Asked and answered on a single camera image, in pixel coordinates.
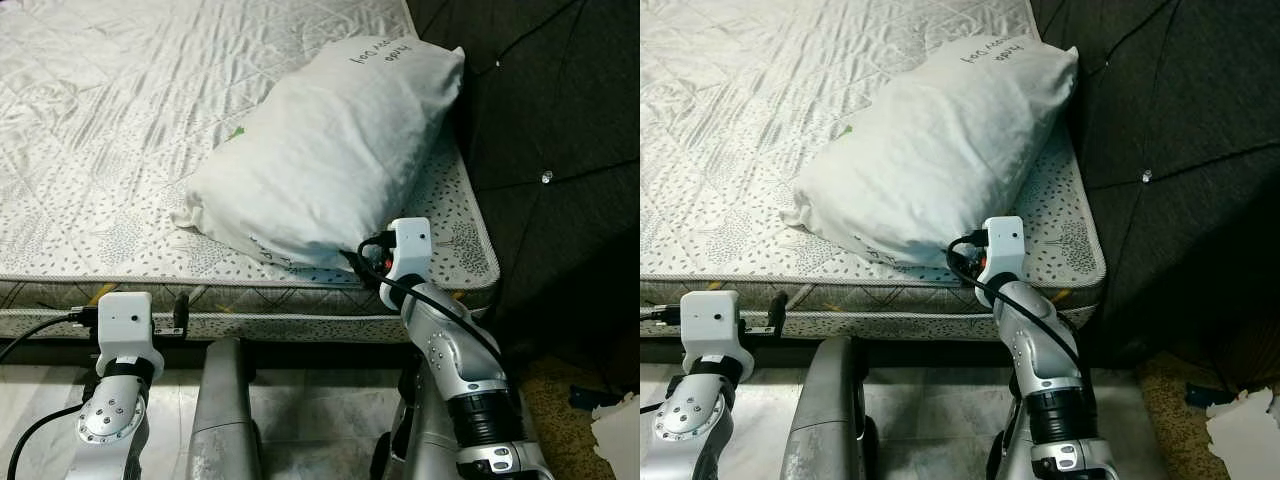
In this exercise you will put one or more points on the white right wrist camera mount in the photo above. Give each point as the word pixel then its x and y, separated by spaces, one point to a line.
pixel 410 245
pixel 1003 243

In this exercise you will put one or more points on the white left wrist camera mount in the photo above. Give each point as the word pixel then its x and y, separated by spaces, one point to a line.
pixel 710 320
pixel 125 320

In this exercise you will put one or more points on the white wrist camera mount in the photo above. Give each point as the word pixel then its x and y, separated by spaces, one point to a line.
pixel 125 320
pixel 410 245
pixel 1003 243
pixel 710 320

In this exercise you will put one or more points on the silver left robot leg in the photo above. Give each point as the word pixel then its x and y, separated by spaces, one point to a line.
pixel 825 410
pixel 225 410

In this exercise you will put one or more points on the brown rug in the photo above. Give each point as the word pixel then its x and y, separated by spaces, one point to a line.
pixel 560 420
pixel 1170 410

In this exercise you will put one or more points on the white grey patterned mattress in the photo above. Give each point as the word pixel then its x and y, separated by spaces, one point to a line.
pixel 120 120
pixel 740 120

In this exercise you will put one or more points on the dark tufted headboard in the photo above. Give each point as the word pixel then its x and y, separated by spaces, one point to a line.
pixel 1180 150
pixel 560 150

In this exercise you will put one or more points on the silver right robot leg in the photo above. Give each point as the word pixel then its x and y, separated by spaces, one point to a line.
pixel 420 430
pixel 1010 450

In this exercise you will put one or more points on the silver robot leg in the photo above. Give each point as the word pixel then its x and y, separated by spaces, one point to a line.
pixel 1010 450
pixel 225 410
pixel 420 430
pixel 825 410

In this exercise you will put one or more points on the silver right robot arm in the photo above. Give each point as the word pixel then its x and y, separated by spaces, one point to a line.
pixel 460 370
pixel 1050 380

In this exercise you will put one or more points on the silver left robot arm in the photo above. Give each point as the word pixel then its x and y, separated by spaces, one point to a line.
pixel 110 415
pixel 690 420

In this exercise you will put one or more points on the small blue object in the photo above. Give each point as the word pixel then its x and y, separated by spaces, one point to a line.
pixel 1205 395
pixel 585 398

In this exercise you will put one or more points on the white pillow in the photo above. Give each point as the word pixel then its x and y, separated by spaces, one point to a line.
pixel 930 160
pixel 320 160

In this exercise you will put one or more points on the white torn cardboard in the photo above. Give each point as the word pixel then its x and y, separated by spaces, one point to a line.
pixel 1245 435
pixel 618 440

